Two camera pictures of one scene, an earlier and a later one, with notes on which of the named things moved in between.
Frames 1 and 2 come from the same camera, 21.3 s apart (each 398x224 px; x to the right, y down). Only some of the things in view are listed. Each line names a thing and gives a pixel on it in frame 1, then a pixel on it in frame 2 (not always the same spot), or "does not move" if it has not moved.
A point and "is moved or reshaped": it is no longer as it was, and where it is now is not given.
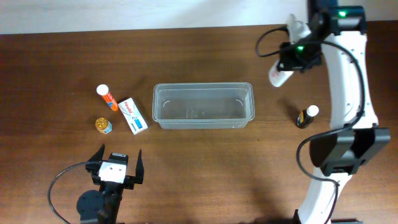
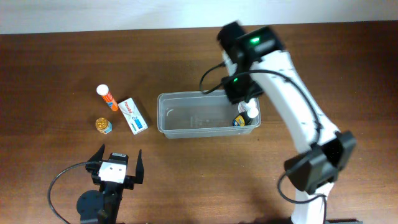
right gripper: x=286 y=66 → x=241 y=94
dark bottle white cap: x=306 y=116 is moved or reshaped
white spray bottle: x=277 y=78 is moved or reshaped
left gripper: x=132 y=179 does not move
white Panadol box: x=132 y=115 does not move
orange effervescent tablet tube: x=102 y=89 does not move
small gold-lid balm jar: x=103 y=125 does not move
